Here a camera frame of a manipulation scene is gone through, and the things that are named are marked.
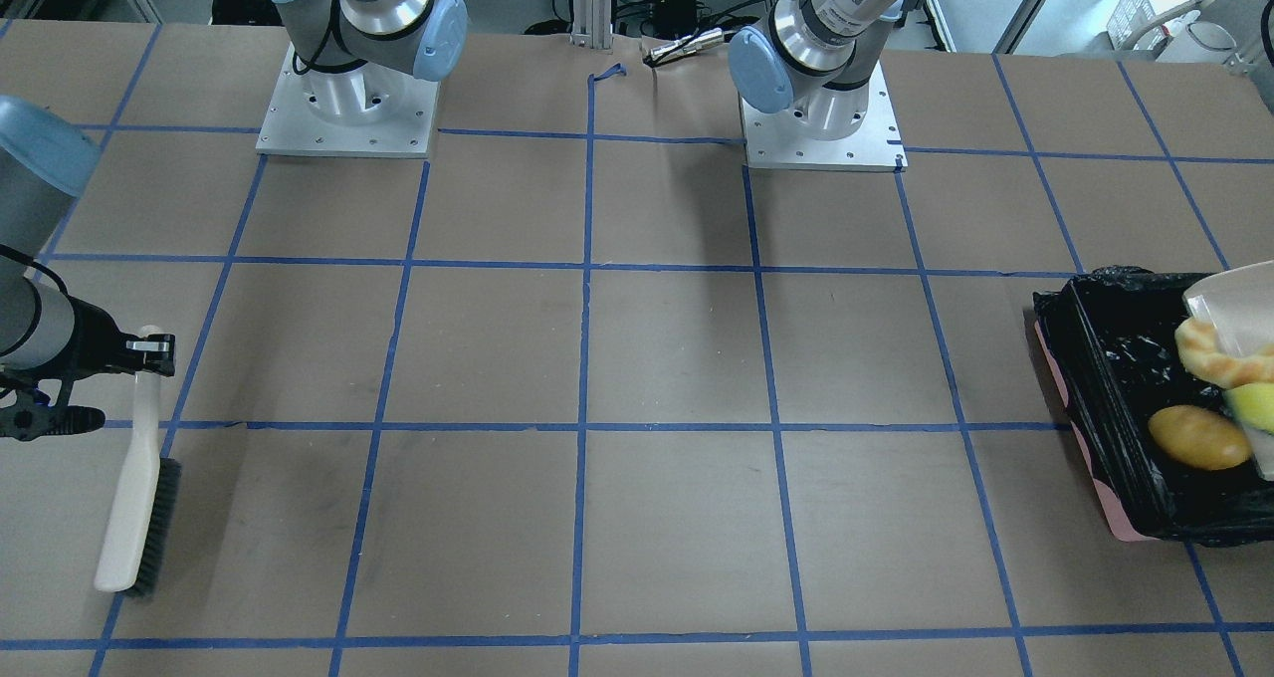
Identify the toy bread ring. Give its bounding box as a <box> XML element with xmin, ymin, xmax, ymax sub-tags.
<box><xmin>1175</xmin><ymin>319</ymin><xmax>1274</xmax><ymax>389</ymax></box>

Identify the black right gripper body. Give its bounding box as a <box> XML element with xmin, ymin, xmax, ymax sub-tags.
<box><xmin>69</xmin><ymin>303</ymin><xmax>130</xmax><ymax>379</ymax></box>

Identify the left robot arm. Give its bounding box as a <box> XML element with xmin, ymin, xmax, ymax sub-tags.
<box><xmin>727</xmin><ymin>0</ymin><xmax>905</xmax><ymax>140</ymax></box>

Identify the yellow green sponge piece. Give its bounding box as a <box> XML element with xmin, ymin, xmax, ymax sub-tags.
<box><xmin>1222</xmin><ymin>382</ymin><xmax>1274</xmax><ymax>435</ymax></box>

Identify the beige dustpan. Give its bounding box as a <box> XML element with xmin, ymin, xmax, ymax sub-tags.
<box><xmin>1178</xmin><ymin>261</ymin><xmax>1273</xmax><ymax>482</ymax></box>

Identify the bin with black bag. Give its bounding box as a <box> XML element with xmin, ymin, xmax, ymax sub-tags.
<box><xmin>1032</xmin><ymin>266</ymin><xmax>1274</xmax><ymax>547</ymax></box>

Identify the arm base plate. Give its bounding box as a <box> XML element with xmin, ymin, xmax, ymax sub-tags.
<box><xmin>256</xmin><ymin>47</ymin><xmax>442</xmax><ymax>159</ymax></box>
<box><xmin>739</xmin><ymin>62</ymin><xmax>910</xmax><ymax>172</ymax></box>

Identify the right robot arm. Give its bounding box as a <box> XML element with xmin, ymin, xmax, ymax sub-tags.
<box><xmin>1</xmin><ymin>96</ymin><xmax>176</xmax><ymax>442</ymax></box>

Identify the yellow toy potato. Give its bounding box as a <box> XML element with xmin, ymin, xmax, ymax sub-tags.
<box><xmin>1148</xmin><ymin>405</ymin><xmax>1254</xmax><ymax>470</ymax></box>

